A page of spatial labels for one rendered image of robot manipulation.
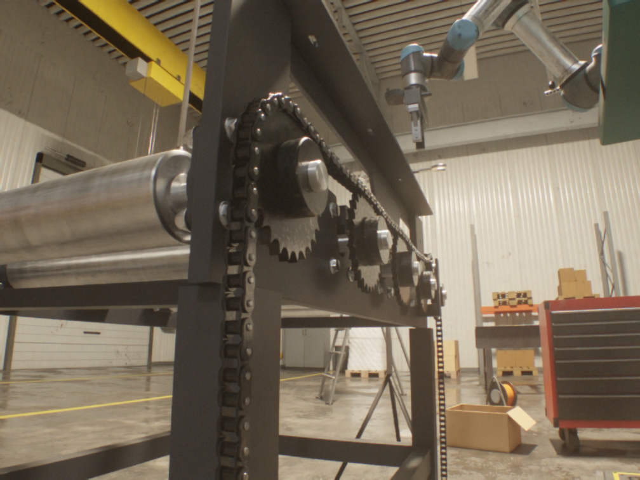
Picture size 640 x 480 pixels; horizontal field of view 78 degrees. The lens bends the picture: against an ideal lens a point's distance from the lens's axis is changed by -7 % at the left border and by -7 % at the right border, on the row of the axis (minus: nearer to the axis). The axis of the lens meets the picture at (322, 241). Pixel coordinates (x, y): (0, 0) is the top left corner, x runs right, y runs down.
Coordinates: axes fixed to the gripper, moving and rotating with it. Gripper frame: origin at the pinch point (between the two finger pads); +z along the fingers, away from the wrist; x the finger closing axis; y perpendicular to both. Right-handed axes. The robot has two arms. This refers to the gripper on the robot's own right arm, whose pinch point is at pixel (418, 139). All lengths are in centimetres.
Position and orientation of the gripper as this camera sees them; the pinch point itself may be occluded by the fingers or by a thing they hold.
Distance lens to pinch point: 130.0
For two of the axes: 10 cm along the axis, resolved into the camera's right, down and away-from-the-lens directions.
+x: 3.7, 2.2, 9.0
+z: 0.0, 9.7, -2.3
